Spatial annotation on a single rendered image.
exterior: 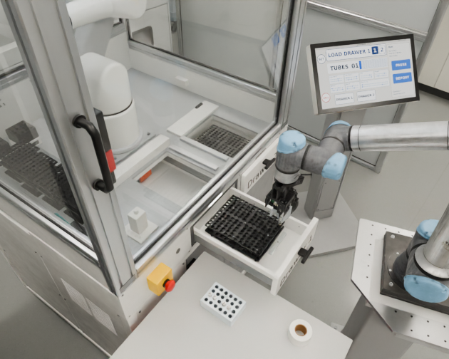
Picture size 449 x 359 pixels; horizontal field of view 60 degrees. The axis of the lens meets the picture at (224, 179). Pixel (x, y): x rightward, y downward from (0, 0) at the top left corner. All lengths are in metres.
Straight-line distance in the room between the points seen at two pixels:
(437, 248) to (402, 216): 1.67
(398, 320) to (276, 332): 0.40
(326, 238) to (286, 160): 1.44
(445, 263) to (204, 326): 0.72
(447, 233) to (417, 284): 0.19
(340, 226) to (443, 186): 0.94
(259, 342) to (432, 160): 2.42
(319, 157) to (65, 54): 0.68
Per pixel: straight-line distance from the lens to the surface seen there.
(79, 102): 0.75
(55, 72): 0.70
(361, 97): 1.90
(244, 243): 1.31
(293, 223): 1.41
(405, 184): 3.08
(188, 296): 1.36
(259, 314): 1.34
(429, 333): 1.47
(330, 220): 2.58
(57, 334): 2.28
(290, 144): 1.07
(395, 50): 2.03
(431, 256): 1.20
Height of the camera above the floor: 1.95
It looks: 44 degrees down
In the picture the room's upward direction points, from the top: 1 degrees clockwise
